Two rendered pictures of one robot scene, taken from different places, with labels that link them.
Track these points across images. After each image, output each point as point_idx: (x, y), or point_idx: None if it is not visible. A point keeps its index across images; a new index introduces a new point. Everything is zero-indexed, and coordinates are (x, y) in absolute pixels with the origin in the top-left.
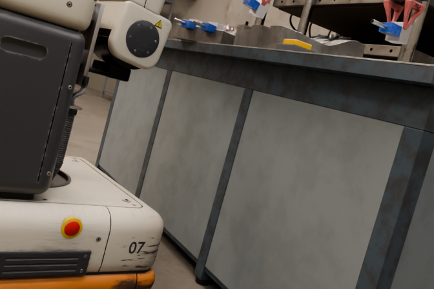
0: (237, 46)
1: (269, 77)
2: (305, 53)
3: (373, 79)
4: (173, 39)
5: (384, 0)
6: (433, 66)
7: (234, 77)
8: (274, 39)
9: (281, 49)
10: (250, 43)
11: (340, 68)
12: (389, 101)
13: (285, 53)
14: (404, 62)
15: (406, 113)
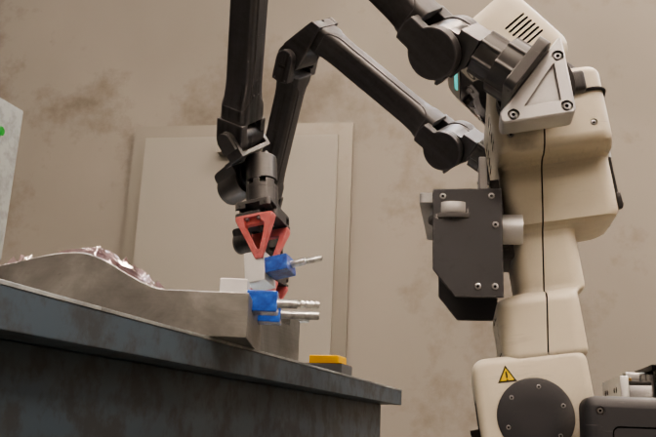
0: (315, 367)
1: (312, 415)
2: (364, 380)
3: (364, 402)
4: (183, 331)
5: (276, 282)
6: (401, 390)
7: (275, 425)
8: (295, 343)
9: (351, 376)
10: (270, 348)
11: (379, 397)
12: (370, 421)
13: (353, 381)
14: (395, 388)
15: (375, 429)
